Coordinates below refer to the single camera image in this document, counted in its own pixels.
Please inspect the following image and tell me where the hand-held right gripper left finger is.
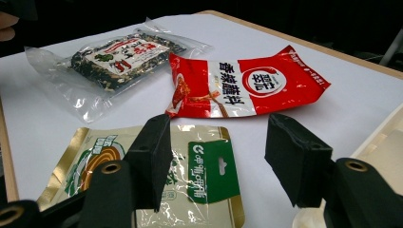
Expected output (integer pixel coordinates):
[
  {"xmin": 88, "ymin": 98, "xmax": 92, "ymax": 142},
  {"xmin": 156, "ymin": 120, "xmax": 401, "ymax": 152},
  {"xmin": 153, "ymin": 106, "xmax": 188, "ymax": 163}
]
[{"xmin": 123, "ymin": 113, "xmax": 174, "ymax": 213}]

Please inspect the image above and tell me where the clear packet of dark dried food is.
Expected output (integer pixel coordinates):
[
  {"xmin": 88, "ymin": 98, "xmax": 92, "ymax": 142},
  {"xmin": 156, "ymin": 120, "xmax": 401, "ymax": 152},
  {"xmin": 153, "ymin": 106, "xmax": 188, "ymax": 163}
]
[{"xmin": 24, "ymin": 17, "xmax": 214, "ymax": 124}]

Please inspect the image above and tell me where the cream plastic storage box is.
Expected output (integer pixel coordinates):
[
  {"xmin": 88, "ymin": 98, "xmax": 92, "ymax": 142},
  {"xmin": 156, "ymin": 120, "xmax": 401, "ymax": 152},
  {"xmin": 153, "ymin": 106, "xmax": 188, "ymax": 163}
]
[{"xmin": 291, "ymin": 103, "xmax": 403, "ymax": 228}]

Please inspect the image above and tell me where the gold green snack packet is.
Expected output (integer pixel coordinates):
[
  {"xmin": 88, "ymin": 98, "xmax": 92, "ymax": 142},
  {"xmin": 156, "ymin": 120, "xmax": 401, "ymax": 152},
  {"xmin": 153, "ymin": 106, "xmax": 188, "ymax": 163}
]
[{"xmin": 36, "ymin": 124, "xmax": 245, "ymax": 228}]

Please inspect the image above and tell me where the red white seasoning packet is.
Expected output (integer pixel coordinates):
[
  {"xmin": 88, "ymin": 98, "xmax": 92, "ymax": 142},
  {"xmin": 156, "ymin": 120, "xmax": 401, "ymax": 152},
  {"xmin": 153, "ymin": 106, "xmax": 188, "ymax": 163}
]
[{"xmin": 164, "ymin": 45, "xmax": 332, "ymax": 120}]

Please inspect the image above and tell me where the white table sheet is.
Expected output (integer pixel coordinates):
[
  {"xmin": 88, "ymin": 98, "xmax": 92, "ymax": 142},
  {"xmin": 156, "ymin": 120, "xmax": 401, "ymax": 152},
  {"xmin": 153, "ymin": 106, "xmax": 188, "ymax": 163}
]
[{"xmin": 0, "ymin": 13, "xmax": 403, "ymax": 228}]

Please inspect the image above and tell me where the grey metal stand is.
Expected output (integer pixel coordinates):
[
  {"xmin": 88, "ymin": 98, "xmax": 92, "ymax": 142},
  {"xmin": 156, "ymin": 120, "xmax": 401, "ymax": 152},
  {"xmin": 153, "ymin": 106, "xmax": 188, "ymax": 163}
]
[{"xmin": 378, "ymin": 28, "xmax": 403, "ymax": 67}]

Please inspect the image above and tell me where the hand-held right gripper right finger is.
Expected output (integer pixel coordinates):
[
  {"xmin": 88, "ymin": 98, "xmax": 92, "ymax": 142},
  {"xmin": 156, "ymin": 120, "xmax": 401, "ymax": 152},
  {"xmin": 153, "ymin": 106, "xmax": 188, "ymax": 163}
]
[{"xmin": 264, "ymin": 112, "xmax": 335, "ymax": 209}]

